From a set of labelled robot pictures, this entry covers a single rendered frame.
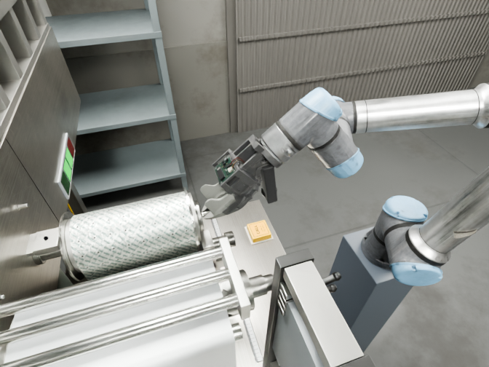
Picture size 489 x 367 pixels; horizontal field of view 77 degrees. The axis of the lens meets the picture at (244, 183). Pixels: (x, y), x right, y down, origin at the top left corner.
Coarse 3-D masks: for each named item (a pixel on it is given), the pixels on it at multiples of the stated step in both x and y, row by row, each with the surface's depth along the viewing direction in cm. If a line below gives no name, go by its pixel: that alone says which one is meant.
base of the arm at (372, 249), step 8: (368, 232) 106; (368, 240) 103; (376, 240) 99; (368, 248) 103; (376, 248) 100; (384, 248) 98; (368, 256) 103; (376, 256) 100; (384, 256) 100; (376, 264) 102; (384, 264) 100
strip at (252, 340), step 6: (216, 222) 115; (216, 228) 113; (216, 234) 111; (246, 324) 88; (246, 330) 87; (252, 330) 87; (252, 336) 86; (252, 342) 84; (252, 348) 83; (258, 348) 83; (258, 354) 82; (258, 360) 81
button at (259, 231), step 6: (258, 222) 112; (264, 222) 112; (252, 228) 110; (258, 228) 110; (264, 228) 110; (252, 234) 108; (258, 234) 108; (264, 234) 108; (270, 234) 108; (252, 240) 109; (258, 240) 108
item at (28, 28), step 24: (0, 0) 75; (24, 0) 92; (0, 24) 81; (24, 24) 95; (48, 24) 111; (0, 48) 72; (24, 48) 86; (0, 72) 75; (24, 72) 80; (0, 96) 65; (0, 120) 63
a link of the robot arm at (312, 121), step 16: (320, 96) 57; (288, 112) 60; (304, 112) 57; (320, 112) 57; (336, 112) 57; (288, 128) 58; (304, 128) 58; (320, 128) 58; (336, 128) 60; (304, 144) 60; (320, 144) 60
